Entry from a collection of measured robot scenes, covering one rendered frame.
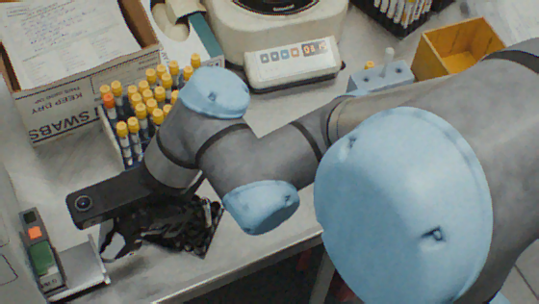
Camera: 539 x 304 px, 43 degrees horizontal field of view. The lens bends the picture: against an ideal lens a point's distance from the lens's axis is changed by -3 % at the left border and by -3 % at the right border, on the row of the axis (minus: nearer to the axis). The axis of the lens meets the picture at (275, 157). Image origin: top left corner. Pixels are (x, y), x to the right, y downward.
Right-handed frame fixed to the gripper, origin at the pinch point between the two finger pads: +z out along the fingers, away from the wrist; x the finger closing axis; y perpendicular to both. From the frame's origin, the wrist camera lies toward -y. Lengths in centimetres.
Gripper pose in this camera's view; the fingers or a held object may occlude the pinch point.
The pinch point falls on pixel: (101, 255)
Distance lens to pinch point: 103.2
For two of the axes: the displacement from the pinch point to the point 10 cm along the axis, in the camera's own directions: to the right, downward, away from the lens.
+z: -5.0, 6.3, 5.9
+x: -4.5, -7.7, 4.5
